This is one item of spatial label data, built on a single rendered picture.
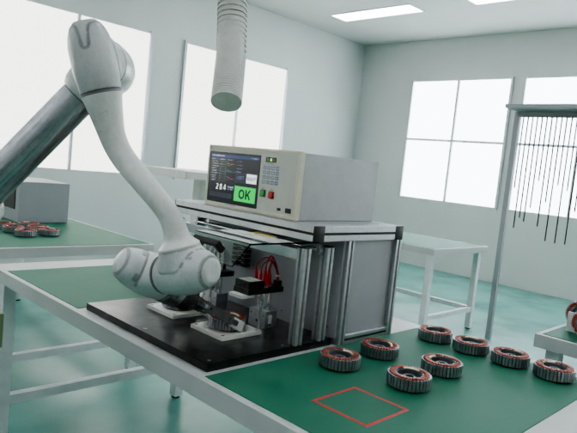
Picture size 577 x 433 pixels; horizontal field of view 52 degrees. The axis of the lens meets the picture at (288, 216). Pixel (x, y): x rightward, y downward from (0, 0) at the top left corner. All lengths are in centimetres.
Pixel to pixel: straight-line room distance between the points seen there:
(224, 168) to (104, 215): 496
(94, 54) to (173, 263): 53
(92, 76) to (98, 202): 534
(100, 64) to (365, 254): 95
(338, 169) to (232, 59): 143
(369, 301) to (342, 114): 756
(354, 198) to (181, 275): 75
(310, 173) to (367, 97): 788
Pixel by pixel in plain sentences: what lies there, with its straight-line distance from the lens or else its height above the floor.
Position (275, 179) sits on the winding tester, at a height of 123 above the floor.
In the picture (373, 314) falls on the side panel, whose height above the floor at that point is 82.
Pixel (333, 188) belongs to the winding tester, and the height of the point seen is 122.
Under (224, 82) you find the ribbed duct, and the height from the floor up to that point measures 166.
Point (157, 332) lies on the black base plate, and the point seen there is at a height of 77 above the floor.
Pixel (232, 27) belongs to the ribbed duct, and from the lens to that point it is 325.
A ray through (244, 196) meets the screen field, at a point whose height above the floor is 116.
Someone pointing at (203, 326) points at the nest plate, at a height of 78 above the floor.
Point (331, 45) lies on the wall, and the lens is 919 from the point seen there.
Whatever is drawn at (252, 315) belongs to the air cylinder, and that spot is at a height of 80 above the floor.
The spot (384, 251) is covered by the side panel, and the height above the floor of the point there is 103.
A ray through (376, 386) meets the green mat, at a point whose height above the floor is 75.
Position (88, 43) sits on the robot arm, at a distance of 153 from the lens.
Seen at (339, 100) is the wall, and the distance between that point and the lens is 931.
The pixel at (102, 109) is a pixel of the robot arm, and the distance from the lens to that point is 151.
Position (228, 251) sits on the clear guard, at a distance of 154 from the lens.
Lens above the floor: 128
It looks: 5 degrees down
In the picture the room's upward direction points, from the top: 6 degrees clockwise
